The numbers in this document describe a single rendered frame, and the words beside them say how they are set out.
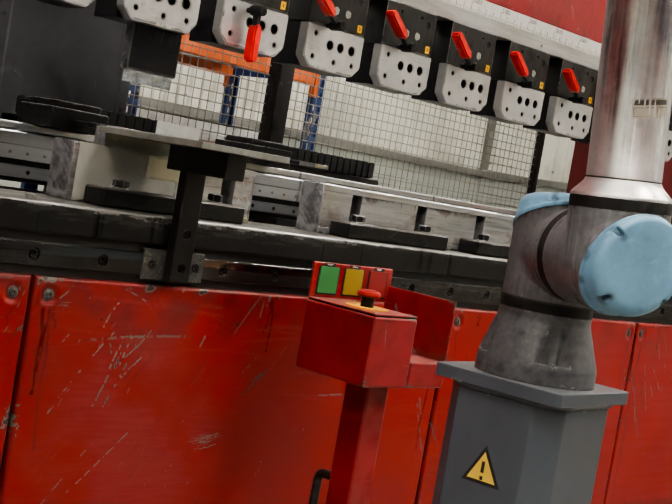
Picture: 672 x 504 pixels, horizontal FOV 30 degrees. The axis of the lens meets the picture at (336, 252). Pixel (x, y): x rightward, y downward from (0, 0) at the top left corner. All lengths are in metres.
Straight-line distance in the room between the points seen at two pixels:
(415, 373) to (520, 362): 0.58
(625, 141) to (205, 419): 0.98
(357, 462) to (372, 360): 0.20
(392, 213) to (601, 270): 1.19
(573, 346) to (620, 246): 0.20
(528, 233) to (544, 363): 0.16
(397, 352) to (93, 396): 0.49
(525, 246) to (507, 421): 0.21
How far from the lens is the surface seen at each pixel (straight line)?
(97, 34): 2.68
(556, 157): 10.22
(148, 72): 2.12
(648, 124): 1.44
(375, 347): 2.00
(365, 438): 2.12
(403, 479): 2.55
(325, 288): 2.11
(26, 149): 2.29
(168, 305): 2.03
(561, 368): 1.54
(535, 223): 1.54
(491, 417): 1.54
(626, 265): 1.41
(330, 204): 2.41
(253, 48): 2.17
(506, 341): 1.55
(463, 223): 2.72
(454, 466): 1.58
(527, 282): 1.54
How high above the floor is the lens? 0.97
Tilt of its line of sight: 3 degrees down
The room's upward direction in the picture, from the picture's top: 10 degrees clockwise
